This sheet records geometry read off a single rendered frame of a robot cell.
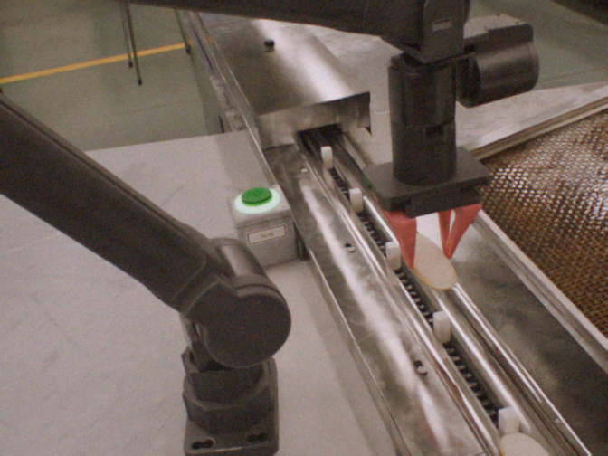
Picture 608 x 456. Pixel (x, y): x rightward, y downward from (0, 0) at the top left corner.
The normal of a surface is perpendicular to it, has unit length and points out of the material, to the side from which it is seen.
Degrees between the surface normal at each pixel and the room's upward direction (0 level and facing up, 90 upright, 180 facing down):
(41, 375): 0
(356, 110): 90
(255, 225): 90
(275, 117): 90
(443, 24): 90
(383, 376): 0
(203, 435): 0
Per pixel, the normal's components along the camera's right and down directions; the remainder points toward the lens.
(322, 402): -0.12, -0.84
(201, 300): 0.37, 0.45
